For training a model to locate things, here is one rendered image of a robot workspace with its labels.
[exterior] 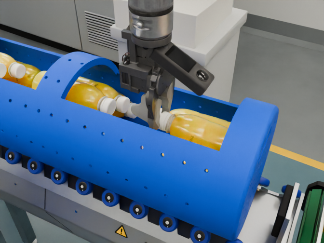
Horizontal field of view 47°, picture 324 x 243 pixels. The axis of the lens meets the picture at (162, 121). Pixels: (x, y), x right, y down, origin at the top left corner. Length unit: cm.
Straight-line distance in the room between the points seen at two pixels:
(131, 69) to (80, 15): 236
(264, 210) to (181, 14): 54
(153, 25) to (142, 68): 10
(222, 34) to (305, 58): 236
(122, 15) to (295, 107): 193
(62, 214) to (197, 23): 61
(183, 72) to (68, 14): 252
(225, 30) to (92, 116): 56
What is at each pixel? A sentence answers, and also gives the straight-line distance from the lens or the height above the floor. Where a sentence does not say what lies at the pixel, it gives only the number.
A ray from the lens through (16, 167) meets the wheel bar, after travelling 106.
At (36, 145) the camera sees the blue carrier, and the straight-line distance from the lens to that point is 84.
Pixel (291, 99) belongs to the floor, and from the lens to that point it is 289.
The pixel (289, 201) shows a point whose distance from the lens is 81.
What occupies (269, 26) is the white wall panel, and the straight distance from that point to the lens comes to 369.
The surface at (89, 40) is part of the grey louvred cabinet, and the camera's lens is 306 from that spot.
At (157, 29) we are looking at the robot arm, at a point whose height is 138.
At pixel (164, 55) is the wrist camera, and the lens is 64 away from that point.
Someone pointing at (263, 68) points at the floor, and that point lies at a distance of 319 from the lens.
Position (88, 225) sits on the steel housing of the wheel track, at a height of 85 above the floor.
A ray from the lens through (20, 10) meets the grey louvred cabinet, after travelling 354.
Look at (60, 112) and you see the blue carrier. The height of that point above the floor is 119.
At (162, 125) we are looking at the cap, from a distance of 74.
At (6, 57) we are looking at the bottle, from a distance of 108.
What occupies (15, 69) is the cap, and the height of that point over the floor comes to 113.
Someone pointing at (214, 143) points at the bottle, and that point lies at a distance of 71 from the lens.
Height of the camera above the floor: 166
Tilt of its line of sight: 41 degrees down
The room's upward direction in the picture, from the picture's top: straight up
